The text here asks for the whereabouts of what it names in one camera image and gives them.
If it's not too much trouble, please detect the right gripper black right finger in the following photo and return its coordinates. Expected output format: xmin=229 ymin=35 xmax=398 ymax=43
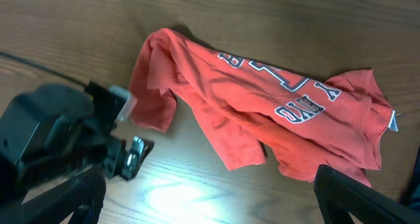
xmin=314 ymin=164 xmax=419 ymax=224

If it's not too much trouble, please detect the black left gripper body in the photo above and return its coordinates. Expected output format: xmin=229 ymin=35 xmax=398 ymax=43
xmin=1 ymin=83 xmax=125 ymax=204

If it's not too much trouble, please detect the finger of the left gripper with pad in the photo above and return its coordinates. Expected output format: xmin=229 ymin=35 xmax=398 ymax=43
xmin=119 ymin=136 xmax=154 ymax=181

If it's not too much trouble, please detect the dark blue garment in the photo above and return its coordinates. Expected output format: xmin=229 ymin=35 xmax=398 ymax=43
xmin=400 ymin=151 xmax=420 ymax=212

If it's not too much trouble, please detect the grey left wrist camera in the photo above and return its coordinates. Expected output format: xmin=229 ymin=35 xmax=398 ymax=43
xmin=84 ymin=81 xmax=138 ymax=134

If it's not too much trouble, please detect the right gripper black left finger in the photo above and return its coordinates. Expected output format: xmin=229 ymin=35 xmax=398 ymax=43
xmin=20 ymin=167 xmax=106 ymax=224

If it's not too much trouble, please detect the red printed t-shirt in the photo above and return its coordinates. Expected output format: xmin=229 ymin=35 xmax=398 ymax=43
xmin=129 ymin=28 xmax=395 ymax=184

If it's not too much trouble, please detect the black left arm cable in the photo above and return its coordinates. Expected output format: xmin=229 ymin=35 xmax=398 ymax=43
xmin=0 ymin=51 xmax=89 ymax=88

